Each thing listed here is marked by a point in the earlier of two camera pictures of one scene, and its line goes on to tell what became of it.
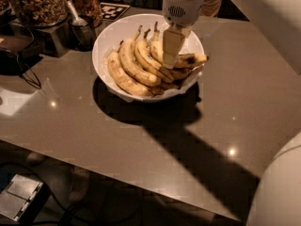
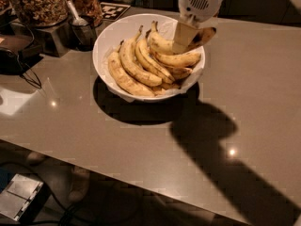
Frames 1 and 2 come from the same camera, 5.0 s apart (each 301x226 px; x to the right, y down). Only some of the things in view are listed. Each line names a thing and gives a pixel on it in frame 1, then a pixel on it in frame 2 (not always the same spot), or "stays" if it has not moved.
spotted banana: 182,59 to 166,44
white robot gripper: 182,13 to 200,5
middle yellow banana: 146,58 stays
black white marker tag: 112,11 stays
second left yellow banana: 132,68 stays
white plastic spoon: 77,21 stays
